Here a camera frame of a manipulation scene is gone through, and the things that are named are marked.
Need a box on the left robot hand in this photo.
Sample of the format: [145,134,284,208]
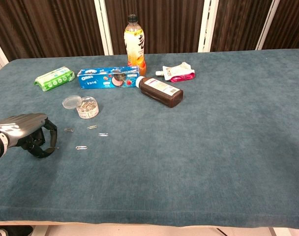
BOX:
[0,113,59,158]

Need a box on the clear round lid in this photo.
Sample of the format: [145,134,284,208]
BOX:
[61,95,82,110]

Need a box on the clear paperclip container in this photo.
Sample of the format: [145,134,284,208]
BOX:
[76,96,100,119]

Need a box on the green tissue pack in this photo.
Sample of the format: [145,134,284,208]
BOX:
[34,66,75,92]

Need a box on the blue Oreo cookie box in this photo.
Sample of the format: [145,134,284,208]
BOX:
[77,65,140,89]

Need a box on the orange drink bottle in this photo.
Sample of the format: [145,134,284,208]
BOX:
[123,14,147,76]

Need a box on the brown medicine bottle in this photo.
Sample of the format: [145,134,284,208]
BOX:
[135,75,184,108]

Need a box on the pink white spout pouch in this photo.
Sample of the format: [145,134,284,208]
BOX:
[155,61,196,83]

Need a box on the teal table cloth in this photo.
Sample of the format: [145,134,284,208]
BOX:
[0,48,299,228]

